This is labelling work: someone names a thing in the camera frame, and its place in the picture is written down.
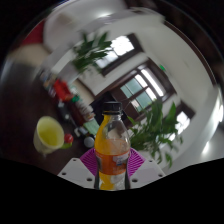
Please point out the red carpeted stairs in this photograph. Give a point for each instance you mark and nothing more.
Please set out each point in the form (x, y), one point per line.
(35, 33)

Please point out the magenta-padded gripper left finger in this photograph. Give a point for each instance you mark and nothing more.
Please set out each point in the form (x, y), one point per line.
(76, 173)

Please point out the orange drink bottle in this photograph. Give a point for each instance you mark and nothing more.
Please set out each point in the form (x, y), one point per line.
(112, 153)

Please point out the large potted plant white pot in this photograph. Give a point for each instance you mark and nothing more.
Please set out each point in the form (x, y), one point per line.
(153, 130)

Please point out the small red green toy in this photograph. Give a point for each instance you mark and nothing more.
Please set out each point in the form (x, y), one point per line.
(68, 139)

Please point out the small potted plant white pot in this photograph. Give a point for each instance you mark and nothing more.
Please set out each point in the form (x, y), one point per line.
(90, 53)

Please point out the dark framed window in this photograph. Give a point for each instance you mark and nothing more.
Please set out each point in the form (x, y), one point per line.
(121, 46)
(183, 121)

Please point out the dark wooden glazed door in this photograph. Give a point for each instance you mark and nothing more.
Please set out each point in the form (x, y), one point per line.
(140, 88)

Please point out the pale yellow mug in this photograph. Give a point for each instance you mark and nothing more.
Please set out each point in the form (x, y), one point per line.
(48, 135)

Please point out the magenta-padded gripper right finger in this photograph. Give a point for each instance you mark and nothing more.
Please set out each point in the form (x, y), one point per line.
(146, 171)

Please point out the green exit sign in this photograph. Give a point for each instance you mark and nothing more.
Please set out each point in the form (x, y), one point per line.
(162, 67)

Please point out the green flat box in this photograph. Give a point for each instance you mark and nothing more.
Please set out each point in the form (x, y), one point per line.
(91, 127)

